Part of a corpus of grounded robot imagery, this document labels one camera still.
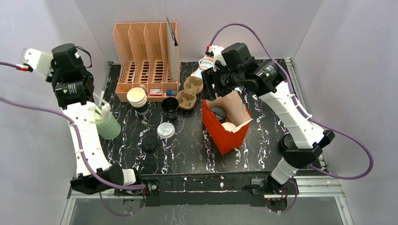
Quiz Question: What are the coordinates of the orange paper bag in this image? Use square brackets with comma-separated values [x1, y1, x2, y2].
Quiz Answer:
[201, 90, 253, 155]

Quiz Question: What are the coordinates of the brown pulp cup carrier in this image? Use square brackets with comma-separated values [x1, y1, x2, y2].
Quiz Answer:
[176, 76, 204, 110]

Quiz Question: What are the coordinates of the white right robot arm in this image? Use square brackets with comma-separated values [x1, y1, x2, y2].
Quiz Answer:
[201, 42, 334, 188]

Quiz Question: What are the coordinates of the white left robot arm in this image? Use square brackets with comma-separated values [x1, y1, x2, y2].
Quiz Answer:
[21, 43, 144, 195]

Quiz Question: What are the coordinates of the light blue paper bag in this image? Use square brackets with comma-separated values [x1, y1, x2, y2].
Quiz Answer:
[191, 56, 214, 79]

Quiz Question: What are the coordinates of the white wrapped straws bundle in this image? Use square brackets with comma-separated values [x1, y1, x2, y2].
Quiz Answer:
[94, 103, 110, 125]

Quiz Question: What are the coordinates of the green straw holder cup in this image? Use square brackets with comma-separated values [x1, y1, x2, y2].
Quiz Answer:
[96, 111, 121, 140]

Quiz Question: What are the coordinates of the grey folder in organizer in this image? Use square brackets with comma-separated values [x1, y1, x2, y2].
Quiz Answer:
[166, 17, 180, 82]

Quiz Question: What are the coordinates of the blue capped small bottle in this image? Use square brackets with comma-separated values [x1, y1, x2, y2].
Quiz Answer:
[166, 90, 178, 96]

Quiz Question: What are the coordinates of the black paper cup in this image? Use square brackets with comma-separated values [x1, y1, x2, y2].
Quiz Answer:
[161, 97, 179, 120]

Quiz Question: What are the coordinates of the orange plastic file organizer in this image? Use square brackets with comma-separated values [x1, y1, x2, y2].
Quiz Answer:
[113, 22, 181, 102]

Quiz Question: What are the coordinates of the red white small box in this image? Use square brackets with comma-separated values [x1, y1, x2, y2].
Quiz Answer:
[149, 89, 162, 96]

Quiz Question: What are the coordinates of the white cup lid underneath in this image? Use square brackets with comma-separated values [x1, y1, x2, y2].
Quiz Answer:
[156, 122, 175, 139]

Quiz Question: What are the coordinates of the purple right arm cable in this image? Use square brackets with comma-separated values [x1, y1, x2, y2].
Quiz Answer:
[210, 22, 375, 215]

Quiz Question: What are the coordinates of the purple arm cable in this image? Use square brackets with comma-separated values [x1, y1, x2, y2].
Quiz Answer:
[0, 61, 147, 217]
[210, 22, 375, 215]

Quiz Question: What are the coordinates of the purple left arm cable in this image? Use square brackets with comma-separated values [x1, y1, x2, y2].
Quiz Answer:
[0, 61, 147, 217]

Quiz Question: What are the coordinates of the aluminium rail frame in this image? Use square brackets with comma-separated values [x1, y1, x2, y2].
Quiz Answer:
[61, 174, 353, 225]

